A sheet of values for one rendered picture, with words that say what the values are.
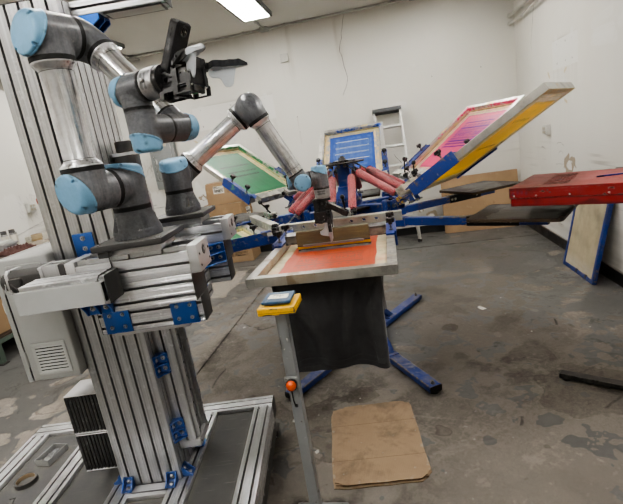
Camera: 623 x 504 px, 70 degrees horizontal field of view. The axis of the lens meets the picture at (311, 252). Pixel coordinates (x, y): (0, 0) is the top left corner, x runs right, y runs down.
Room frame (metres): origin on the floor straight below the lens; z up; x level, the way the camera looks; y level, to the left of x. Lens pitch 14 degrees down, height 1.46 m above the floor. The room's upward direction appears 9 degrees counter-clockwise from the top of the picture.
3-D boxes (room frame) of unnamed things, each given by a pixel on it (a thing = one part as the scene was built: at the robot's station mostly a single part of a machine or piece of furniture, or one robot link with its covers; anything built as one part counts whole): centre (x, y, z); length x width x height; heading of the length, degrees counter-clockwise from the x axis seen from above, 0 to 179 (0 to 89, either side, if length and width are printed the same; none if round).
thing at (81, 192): (1.31, 0.61, 1.63); 0.15 x 0.12 x 0.55; 151
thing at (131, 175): (1.42, 0.54, 1.42); 0.13 x 0.12 x 0.14; 151
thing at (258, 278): (1.99, -0.09, 0.97); 0.79 x 0.58 x 0.04; 169
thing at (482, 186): (3.24, -0.94, 0.91); 1.34 x 0.40 x 0.08; 109
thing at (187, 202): (1.92, 0.52, 1.31); 0.15 x 0.15 x 0.10
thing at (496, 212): (2.58, -0.80, 0.91); 1.34 x 0.40 x 0.08; 49
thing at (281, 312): (1.46, 0.13, 0.48); 0.22 x 0.22 x 0.96; 79
